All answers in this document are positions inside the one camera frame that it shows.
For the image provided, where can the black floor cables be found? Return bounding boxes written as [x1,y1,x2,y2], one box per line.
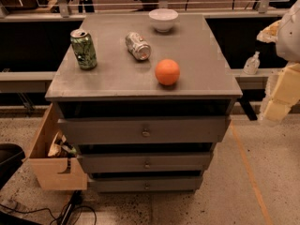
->
[0,189,98,225]

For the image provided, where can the silver 7up can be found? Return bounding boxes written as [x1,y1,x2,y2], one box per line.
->
[125,32,151,61]

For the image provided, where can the green soda can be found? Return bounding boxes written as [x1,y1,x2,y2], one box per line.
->
[70,29,97,70]

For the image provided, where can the white ceramic bowl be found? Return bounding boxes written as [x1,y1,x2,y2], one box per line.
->
[149,8,178,32]

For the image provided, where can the snack bags in box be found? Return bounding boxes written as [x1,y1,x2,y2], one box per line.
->
[48,131,77,158]

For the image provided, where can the top grey drawer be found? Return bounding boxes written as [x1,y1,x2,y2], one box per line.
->
[58,116,230,144]

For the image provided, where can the grey metal railing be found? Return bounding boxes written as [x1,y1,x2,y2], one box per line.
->
[0,0,300,19]

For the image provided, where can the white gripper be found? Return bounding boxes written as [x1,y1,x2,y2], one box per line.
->
[257,0,300,126]

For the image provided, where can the wooden side box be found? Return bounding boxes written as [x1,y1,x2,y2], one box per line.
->
[28,105,87,190]

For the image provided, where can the grey drawer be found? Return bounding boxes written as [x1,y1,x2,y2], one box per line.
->
[58,116,230,144]
[78,152,212,173]
[88,176,203,193]

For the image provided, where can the orange fruit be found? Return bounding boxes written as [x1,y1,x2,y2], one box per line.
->
[155,59,180,85]

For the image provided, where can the middle grey drawer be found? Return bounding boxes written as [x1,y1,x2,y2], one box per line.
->
[78,152,212,173]

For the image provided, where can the grey drawer cabinet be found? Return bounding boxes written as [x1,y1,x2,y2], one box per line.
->
[46,13,242,182]

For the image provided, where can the bottom grey drawer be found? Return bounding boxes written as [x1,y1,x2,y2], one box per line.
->
[88,176,203,193]

